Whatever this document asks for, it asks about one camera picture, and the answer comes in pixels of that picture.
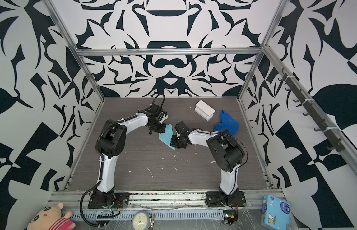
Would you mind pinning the pink plush toy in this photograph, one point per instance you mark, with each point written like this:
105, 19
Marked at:
50, 218

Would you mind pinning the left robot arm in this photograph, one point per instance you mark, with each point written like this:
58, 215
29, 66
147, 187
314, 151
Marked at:
112, 139

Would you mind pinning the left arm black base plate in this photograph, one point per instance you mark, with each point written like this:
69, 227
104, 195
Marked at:
108, 200

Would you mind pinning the small black electronics module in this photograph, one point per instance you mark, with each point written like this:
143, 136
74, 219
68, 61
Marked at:
230, 217

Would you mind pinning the light blue paper sheet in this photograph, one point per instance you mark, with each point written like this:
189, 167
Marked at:
166, 136

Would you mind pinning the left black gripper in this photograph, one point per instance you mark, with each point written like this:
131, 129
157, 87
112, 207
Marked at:
162, 130

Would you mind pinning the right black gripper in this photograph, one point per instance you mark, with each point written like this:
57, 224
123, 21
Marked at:
173, 143

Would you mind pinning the blue cloth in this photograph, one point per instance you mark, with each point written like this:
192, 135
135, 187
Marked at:
228, 123

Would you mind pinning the black wall hook rack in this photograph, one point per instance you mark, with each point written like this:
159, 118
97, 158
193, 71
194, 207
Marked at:
314, 111

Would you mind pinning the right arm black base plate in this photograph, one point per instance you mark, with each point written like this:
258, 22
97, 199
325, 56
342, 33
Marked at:
220, 199

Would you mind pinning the white slotted cable duct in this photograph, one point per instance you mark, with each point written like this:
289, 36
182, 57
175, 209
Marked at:
158, 214

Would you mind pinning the blue tissue pack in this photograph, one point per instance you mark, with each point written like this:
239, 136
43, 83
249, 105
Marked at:
275, 213

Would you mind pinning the white rectangular box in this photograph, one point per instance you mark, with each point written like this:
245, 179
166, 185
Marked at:
204, 110

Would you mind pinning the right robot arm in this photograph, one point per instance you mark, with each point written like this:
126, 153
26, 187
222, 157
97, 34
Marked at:
227, 152

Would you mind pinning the round analog clock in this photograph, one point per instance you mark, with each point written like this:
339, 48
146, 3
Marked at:
141, 221

